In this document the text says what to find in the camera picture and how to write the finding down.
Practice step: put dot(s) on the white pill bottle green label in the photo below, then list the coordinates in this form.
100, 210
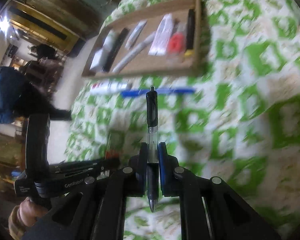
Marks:
110, 40

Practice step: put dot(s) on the black stick gold end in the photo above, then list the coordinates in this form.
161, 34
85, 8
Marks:
190, 33

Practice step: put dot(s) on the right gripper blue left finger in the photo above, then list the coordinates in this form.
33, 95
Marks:
138, 163

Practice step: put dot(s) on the red cap clear pen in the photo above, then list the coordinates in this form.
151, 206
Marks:
110, 154

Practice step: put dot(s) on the black marker blue end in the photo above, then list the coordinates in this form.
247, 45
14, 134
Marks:
118, 41

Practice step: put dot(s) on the white blue ointment tube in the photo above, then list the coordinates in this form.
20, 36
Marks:
135, 33

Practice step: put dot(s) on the person's left hand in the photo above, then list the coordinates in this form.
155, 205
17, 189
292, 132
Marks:
24, 216

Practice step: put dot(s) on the brown cardboard tray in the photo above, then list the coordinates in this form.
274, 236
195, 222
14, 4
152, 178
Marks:
143, 63

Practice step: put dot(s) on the black clear gel pen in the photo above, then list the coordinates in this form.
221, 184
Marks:
152, 145

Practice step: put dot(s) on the blue marker pen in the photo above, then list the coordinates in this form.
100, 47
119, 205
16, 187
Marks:
166, 91

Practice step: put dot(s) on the white usb charger plug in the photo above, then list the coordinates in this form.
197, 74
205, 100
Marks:
99, 60

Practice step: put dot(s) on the white grey marker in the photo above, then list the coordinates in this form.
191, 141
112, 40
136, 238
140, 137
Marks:
133, 53

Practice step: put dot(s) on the pink rose hand cream tube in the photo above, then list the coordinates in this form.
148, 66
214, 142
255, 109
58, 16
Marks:
162, 36

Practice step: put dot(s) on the white spray bottle red label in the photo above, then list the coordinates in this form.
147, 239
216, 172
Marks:
109, 87

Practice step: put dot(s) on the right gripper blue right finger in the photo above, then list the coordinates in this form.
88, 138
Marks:
170, 185

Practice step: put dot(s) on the green white patterned cloth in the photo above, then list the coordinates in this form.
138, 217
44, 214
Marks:
243, 121

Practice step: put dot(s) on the red number candle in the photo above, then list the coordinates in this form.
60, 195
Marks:
176, 44

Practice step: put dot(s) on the wooden glass door cabinet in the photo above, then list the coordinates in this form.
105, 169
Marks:
65, 25

